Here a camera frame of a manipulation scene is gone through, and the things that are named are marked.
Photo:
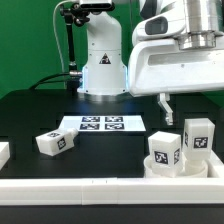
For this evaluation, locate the white left border rail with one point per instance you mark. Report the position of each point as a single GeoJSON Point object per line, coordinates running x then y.
{"type": "Point", "coordinates": [4, 153]}

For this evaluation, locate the black camera stand pole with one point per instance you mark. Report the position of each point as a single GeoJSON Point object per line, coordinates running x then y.
{"type": "Point", "coordinates": [74, 15]}

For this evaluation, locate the white front border rail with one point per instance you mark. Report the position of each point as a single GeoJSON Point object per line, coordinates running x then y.
{"type": "Point", "coordinates": [111, 191]}

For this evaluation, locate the white marker sheet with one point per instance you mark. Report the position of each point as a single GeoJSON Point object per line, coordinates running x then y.
{"type": "Point", "coordinates": [127, 123]}

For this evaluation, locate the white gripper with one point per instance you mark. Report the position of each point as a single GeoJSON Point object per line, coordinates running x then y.
{"type": "Point", "coordinates": [159, 66]}

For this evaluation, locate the white round stool seat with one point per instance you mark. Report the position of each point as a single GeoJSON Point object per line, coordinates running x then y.
{"type": "Point", "coordinates": [150, 170]}

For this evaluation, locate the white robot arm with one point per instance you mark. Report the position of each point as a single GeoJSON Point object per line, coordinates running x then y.
{"type": "Point", "coordinates": [104, 73]}

